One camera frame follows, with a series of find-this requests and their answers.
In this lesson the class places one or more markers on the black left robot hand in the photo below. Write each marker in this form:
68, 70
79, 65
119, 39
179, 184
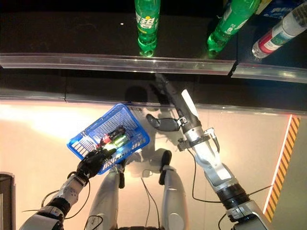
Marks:
92, 164

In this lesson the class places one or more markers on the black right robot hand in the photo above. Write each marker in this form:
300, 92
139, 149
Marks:
185, 123

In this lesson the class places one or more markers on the blue plastic shopping basket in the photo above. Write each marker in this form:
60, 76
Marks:
103, 171

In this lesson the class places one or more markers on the Coca-Cola bottle red label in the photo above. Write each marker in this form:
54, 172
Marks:
117, 131

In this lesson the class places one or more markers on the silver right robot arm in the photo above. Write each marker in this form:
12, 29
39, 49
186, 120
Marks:
211, 163

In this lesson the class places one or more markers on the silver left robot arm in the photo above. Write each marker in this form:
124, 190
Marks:
69, 189

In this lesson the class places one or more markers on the green drink can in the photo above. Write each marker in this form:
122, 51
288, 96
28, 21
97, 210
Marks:
121, 140

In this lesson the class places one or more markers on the silver left robot leg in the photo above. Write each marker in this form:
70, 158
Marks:
105, 198

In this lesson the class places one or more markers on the silver robot leg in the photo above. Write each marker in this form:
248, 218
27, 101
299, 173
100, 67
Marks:
173, 198
105, 198

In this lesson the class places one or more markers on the silver right robot leg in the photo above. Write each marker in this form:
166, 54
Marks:
173, 198

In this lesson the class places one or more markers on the black floor stand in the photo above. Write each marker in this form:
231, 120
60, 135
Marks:
6, 203

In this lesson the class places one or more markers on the green Sprite bottle yellow cap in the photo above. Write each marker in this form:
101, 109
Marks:
227, 26
146, 24

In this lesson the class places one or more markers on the yellow black hazard tape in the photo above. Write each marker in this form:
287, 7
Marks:
283, 167

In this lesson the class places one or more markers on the clear water bottle red cap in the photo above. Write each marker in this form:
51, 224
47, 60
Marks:
275, 38

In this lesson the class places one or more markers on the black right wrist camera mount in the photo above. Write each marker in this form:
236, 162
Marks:
183, 143

